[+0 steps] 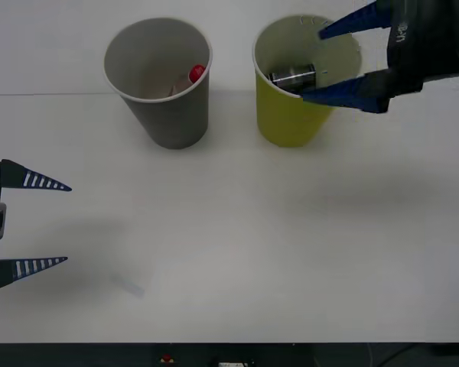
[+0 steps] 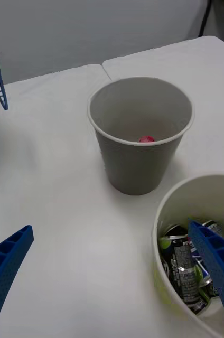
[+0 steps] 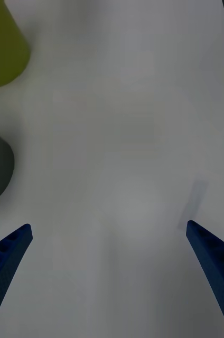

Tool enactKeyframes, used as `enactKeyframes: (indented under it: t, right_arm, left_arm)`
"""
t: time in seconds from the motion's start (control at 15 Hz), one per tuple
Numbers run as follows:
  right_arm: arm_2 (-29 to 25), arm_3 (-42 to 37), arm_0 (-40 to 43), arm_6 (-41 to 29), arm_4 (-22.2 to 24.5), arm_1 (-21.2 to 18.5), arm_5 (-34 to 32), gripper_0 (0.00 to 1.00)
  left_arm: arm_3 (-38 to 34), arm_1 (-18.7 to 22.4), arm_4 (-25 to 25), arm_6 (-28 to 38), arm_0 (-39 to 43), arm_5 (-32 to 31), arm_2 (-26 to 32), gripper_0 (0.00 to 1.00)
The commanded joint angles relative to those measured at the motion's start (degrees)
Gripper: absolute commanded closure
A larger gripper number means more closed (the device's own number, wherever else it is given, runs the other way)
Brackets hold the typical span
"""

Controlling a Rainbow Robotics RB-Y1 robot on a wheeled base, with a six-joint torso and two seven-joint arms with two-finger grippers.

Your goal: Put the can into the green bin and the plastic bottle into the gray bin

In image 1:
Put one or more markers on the red button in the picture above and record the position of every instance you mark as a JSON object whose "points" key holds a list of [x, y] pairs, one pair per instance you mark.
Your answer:
{"points": [[166, 359]]}

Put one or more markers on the yellow-green plastic waste bin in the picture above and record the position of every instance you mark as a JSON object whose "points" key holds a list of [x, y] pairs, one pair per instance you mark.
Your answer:
{"points": [[279, 122]]}

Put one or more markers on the small bottle with red cap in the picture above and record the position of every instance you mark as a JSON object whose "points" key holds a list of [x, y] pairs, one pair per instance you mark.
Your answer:
{"points": [[196, 73]]}

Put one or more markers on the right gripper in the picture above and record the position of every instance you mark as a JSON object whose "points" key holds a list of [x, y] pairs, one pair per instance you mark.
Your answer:
{"points": [[417, 46]]}

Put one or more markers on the grey plastic waste bin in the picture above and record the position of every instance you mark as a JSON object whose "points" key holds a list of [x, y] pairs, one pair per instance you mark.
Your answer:
{"points": [[164, 122]]}

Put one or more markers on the black drink can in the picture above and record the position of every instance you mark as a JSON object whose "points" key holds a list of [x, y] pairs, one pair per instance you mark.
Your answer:
{"points": [[294, 74]]}

